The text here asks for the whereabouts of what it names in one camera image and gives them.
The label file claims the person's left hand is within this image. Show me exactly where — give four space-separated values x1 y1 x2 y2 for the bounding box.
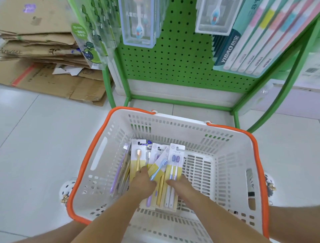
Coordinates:
127 165 158 201

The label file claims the person's right hand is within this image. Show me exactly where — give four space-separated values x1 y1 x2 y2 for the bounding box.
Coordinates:
165 173 198 203

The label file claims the row of slim toothbrush packs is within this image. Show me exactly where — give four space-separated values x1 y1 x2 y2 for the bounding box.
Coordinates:
110 139 187 211

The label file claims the white orange shopping basket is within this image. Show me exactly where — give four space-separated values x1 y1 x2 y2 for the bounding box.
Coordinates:
66 106 271 243

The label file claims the green pegboard display rack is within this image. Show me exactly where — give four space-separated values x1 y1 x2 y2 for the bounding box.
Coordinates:
67 0 320 133

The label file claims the bundle of clear kids toothbrushes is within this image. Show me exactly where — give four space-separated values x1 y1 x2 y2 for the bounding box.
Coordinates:
67 0 121 70

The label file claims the bundle of cartoon toothbrush boxes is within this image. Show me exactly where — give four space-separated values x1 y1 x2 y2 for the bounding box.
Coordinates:
118 0 168 49

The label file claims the teal multi toothbrush pack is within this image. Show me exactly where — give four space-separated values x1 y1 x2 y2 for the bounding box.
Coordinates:
212 0 320 78

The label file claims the person's left forearm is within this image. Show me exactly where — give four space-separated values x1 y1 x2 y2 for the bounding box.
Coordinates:
72 193 151 243

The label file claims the person's right forearm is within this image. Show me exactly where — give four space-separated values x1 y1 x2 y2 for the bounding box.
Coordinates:
182 193 273 243

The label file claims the person's left leg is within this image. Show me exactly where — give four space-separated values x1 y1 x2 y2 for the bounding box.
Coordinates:
15 220 88 243

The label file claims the person's leg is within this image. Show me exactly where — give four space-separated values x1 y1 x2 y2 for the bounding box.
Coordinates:
267 204 320 243
15 220 88 243

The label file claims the person's right leg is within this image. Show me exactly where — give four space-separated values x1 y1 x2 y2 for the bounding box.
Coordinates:
267 204 320 243

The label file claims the white clog shoe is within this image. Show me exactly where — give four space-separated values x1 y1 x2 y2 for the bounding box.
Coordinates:
264 173 277 198
59 178 78 206

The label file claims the pile of flattened cardboard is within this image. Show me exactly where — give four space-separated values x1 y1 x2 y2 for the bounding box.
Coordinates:
0 0 108 107

